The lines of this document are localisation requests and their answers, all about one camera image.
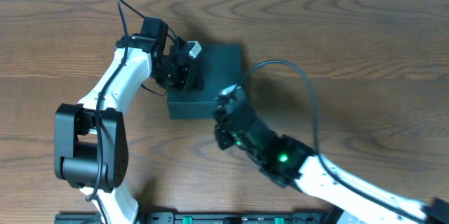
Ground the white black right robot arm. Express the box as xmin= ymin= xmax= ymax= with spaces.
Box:
xmin=214 ymin=90 xmax=448 ymax=223

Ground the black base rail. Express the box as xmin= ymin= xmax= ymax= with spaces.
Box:
xmin=53 ymin=209 xmax=343 ymax=224

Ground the dark green gift box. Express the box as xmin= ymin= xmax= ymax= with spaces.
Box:
xmin=167 ymin=44 xmax=243 ymax=119

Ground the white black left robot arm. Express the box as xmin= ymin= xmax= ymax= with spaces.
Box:
xmin=54 ymin=17 xmax=203 ymax=223

